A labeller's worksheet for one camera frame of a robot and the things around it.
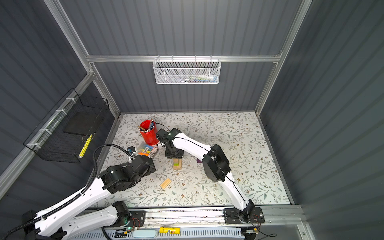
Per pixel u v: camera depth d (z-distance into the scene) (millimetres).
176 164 885
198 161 932
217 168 551
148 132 896
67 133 725
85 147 687
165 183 844
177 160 907
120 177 503
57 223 408
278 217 743
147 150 972
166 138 657
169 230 689
